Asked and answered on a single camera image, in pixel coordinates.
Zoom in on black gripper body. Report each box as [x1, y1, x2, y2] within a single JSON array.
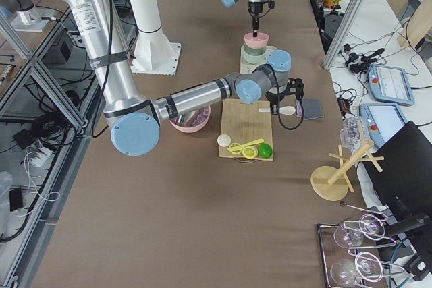
[[248, 0, 275, 17], [266, 78, 304, 108]]

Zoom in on white ceramic spoon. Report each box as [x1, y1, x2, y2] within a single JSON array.
[[259, 106, 296, 115]]

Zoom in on yellow plastic spoon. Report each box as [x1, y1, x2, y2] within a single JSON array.
[[227, 138, 264, 152]]

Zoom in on green bowl stack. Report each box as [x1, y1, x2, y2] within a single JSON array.
[[241, 44, 269, 65]]

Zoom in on pink bowl with ice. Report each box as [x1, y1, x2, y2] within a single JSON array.
[[169, 105, 211, 134]]

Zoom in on grey folded cloth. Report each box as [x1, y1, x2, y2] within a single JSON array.
[[296, 98, 324, 120]]

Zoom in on bamboo cutting board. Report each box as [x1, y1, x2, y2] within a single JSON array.
[[220, 99, 273, 148]]

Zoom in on green lime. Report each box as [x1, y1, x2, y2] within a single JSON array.
[[259, 143, 273, 159]]

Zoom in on cream serving tray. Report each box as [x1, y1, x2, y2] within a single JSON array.
[[240, 46, 277, 74]]

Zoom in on lemon slice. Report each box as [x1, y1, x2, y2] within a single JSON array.
[[242, 146, 259, 159]]

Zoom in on white round lid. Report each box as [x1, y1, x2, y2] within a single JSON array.
[[217, 134, 232, 147]]

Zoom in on clear glass mug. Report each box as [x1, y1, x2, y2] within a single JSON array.
[[340, 116, 370, 152]]

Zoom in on metal scoop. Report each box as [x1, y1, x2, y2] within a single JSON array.
[[177, 111, 196, 126]]

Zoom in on wooden mug tree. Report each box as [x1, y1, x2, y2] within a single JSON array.
[[310, 140, 384, 202]]

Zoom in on blue teach pendant near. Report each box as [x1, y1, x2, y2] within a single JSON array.
[[359, 103, 408, 148]]

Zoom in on blue teach pendant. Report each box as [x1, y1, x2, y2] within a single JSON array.
[[368, 64, 415, 106], [359, 103, 408, 148]]

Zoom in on blue teach pendant far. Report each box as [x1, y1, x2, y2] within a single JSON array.
[[368, 64, 415, 106]]

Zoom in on black monitor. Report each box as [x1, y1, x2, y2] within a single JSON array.
[[365, 121, 431, 217]]

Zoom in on wine glass rack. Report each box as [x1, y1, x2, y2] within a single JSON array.
[[317, 213, 407, 287]]

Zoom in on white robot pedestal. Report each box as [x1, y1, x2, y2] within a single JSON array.
[[130, 0, 182, 76]]

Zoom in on aluminium frame post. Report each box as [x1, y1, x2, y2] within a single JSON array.
[[323, 0, 365, 70]]

